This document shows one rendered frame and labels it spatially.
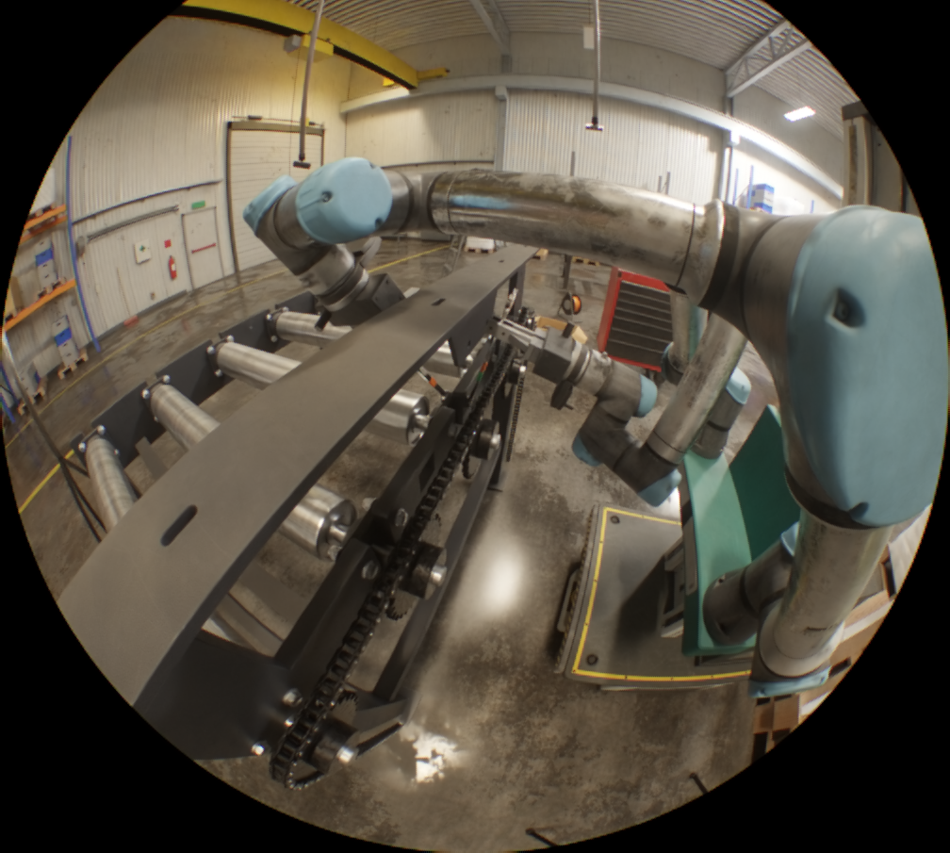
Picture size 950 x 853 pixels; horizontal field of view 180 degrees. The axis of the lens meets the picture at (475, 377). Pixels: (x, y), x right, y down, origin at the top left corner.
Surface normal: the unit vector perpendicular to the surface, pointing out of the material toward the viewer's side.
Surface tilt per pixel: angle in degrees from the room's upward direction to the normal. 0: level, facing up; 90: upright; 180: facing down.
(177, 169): 90
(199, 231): 90
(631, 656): 0
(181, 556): 0
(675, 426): 70
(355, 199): 82
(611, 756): 0
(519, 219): 111
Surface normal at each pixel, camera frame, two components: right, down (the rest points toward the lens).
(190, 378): 0.95, 0.21
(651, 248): -0.55, 0.65
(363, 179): 0.83, 0.22
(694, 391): -0.77, -0.04
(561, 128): -0.31, 0.49
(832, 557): -0.83, 0.52
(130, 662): 0.05, -0.85
